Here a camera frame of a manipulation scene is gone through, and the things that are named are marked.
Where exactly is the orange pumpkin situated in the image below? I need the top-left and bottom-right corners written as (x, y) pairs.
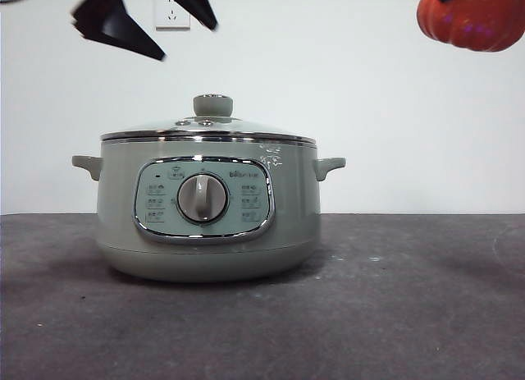
top-left (416, 0), bottom-right (525, 53)

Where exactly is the glass lid with green knob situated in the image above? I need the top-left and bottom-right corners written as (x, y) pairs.
top-left (100, 93), bottom-right (317, 145)

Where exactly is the white wall socket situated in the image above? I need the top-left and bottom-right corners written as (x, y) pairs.
top-left (154, 0), bottom-right (192, 31)

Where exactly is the pale green electric pot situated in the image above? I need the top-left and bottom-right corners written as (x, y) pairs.
top-left (71, 140), bottom-right (346, 283)

